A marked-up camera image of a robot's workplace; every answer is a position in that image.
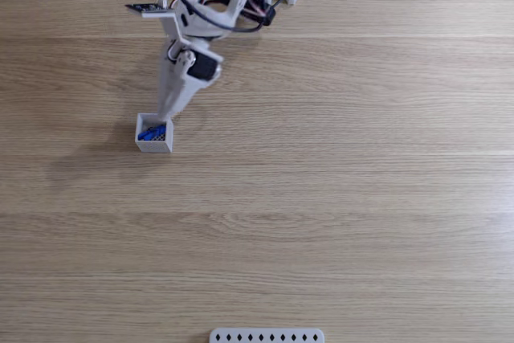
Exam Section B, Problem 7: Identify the blue peg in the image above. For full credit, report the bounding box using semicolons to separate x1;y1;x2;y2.
137;125;167;141

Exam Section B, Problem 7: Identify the small white lattice crate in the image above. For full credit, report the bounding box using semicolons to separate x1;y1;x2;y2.
134;112;176;154

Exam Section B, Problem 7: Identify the white plate with diamond holes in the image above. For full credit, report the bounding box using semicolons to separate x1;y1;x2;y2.
208;327;326;343

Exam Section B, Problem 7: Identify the camera board on white bracket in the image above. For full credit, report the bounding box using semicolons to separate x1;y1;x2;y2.
124;0;190;46

